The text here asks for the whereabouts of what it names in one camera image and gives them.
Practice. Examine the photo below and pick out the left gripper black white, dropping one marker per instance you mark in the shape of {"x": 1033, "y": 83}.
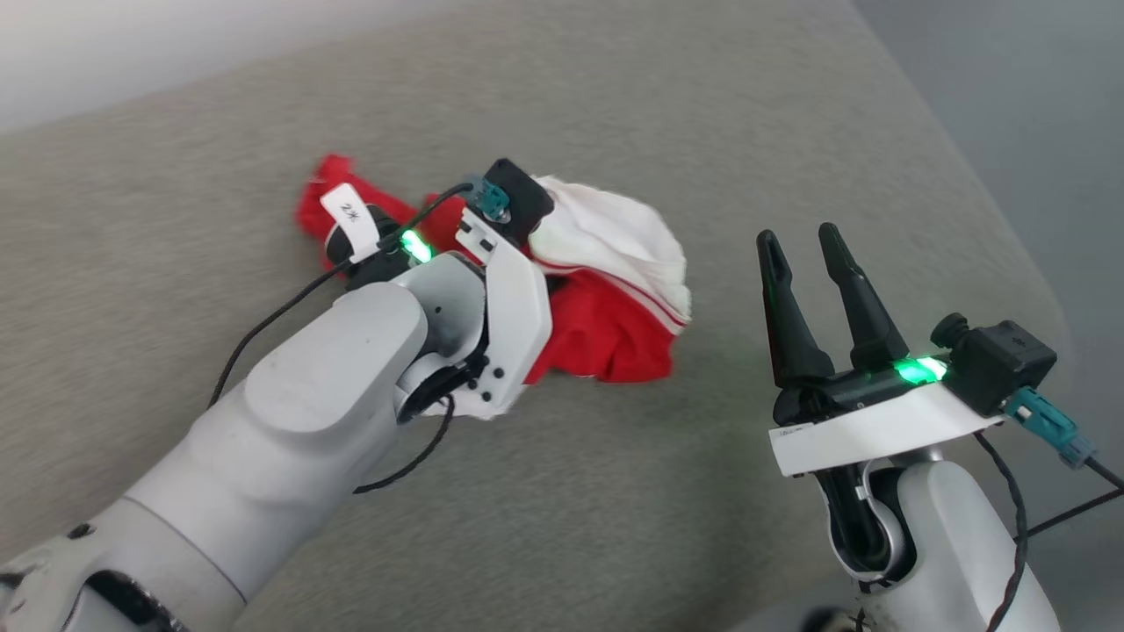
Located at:
{"x": 514, "y": 316}

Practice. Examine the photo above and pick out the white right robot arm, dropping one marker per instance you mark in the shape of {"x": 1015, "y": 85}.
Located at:
{"x": 957, "y": 544}

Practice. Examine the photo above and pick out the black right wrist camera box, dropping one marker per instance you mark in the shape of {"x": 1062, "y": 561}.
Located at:
{"x": 997, "y": 360}

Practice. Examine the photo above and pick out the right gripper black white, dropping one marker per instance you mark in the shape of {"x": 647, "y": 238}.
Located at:
{"x": 878, "y": 430}

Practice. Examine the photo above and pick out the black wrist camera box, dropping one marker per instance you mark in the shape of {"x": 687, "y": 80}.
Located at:
{"x": 520, "y": 200}
{"x": 997, "y": 360}

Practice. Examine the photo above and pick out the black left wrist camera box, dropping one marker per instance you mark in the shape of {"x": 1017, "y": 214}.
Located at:
{"x": 520, "y": 200}

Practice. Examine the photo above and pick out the red and white garment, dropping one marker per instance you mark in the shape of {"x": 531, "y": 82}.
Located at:
{"x": 615, "y": 333}

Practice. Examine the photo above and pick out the grey fabric sofa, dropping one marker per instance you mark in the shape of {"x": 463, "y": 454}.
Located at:
{"x": 615, "y": 527}

